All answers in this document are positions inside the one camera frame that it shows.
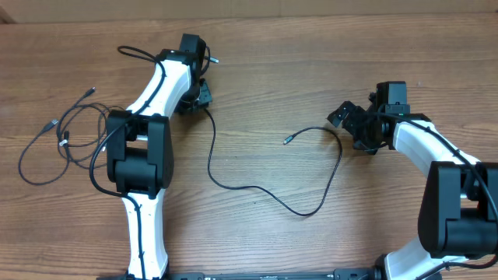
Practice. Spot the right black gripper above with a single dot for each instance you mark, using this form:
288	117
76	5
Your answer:
356	127

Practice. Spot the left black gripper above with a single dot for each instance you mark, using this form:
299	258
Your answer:
206	98

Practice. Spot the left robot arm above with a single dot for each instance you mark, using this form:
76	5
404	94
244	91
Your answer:
140	159

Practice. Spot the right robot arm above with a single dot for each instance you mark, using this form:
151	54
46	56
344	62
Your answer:
457	222

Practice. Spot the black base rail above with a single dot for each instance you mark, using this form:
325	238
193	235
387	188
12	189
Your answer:
264	275

